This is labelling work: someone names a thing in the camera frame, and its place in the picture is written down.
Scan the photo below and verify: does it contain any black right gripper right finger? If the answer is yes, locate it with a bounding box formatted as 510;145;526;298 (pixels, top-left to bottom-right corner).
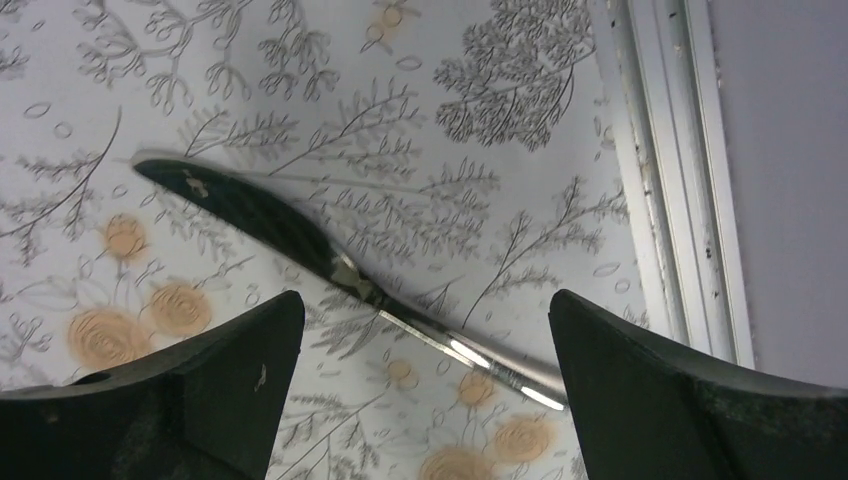
549;290;847;479

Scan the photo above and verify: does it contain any right aluminium frame post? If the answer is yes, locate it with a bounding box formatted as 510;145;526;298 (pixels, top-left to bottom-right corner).
589;1;755;368

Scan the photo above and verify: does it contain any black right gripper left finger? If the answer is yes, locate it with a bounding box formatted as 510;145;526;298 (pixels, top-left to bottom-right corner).
1;291;305;479

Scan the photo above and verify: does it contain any floral patterned tablecloth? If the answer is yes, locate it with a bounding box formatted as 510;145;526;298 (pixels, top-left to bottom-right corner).
1;1;648;479

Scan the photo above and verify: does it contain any silver table knife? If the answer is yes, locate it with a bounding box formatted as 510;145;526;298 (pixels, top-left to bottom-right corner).
130;150;569;411

